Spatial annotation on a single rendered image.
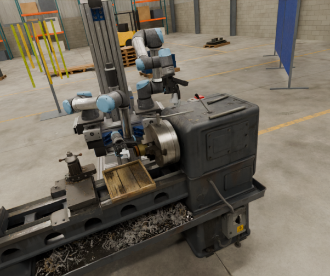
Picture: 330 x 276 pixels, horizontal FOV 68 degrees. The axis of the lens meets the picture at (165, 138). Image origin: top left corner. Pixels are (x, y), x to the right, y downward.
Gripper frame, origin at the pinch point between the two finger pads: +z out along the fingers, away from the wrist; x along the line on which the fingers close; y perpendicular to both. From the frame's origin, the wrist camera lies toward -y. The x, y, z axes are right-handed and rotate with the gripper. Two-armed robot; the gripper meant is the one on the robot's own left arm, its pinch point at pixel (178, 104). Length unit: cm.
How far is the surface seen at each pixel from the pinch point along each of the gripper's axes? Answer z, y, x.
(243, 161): 52, -40, -1
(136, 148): 21.9, 32.1, -12.2
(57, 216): 46, 89, -6
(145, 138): 17.8, 23.5, -15.4
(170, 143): 22.8, 11.8, 0.6
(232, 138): 31.0, -31.4, 4.9
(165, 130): 14.2, 11.9, -3.0
